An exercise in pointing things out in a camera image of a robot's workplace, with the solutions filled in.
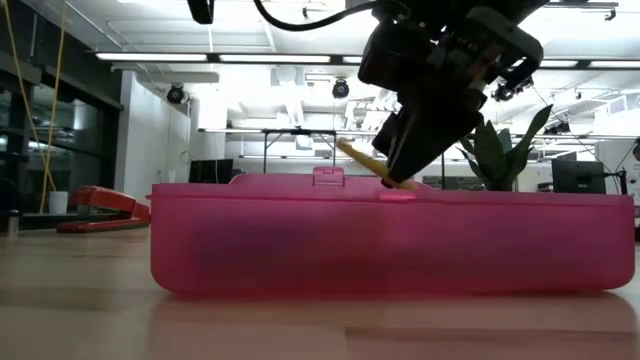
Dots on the yellow pencil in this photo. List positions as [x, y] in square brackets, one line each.
[365, 160]

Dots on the small metal can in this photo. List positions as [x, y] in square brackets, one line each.
[13, 222]

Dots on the overhead light bar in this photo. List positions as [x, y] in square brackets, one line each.
[150, 57]

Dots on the black computer monitor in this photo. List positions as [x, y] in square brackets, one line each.
[210, 171]
[578, 176]

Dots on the snake plant in white pot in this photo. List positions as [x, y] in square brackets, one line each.
[492, 155]

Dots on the black folding table frame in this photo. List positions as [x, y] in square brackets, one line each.
[300, 132]

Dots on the white cup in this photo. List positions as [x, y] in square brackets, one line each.
[58, 202]

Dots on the pink translucent pencil case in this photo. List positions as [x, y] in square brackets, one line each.
[390, 240]

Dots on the black ceiling dome camera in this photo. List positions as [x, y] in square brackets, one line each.
[340, 89]
[176, 94]

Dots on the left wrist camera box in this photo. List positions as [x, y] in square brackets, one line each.
[510, 47]

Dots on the black ceiling camera rig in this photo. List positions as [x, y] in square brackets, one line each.
[505, 92]

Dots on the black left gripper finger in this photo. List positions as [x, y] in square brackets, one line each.
[389, 137]
[430, 135]

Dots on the red stapler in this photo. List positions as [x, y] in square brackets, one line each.
[100, 200]

